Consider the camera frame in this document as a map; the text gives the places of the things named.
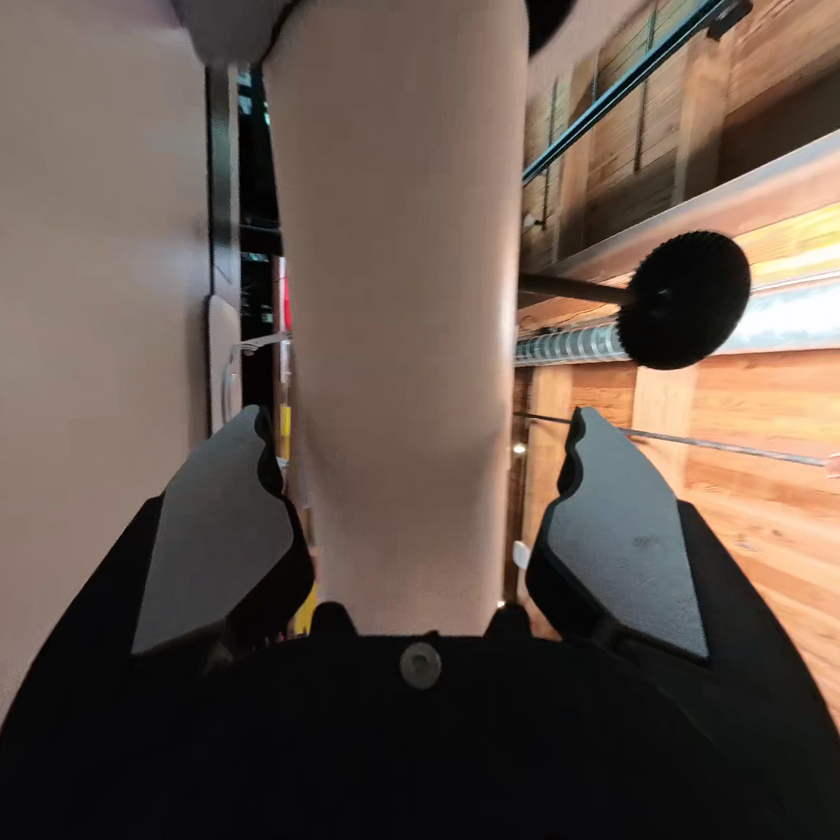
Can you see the silver air duct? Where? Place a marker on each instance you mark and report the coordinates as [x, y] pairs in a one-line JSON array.
[[564, 344]]

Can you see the white plastic bottle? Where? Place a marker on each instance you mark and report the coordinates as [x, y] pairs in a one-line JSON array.
[[394, 295]]

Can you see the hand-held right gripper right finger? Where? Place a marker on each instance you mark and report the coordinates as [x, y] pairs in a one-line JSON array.
[[623, 551]]

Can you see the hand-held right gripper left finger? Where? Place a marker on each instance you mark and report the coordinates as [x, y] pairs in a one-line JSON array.
[[210, 544]]

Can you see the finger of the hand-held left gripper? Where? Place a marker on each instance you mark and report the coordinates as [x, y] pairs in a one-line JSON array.
[[548, 23], [229, 29]]

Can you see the grey desk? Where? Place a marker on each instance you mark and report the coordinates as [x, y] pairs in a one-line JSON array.
[[98, 262]]

